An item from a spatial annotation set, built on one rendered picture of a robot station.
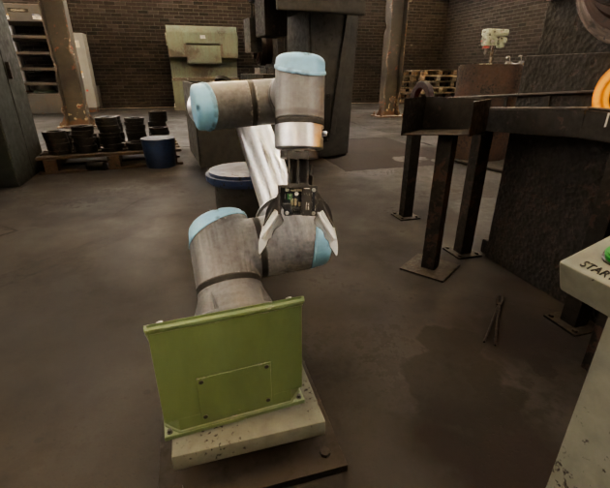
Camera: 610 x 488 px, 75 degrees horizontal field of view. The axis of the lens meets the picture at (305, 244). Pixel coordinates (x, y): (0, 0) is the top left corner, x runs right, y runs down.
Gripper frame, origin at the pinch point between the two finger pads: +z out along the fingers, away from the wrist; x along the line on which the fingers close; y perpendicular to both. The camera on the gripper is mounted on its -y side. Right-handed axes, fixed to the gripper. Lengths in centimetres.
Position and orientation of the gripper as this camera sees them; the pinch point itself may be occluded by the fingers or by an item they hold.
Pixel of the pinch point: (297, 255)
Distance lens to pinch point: 78.5
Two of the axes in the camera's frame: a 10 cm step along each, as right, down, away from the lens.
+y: -0.2, 1.5, -9.9
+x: 10.0, 0.2, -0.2
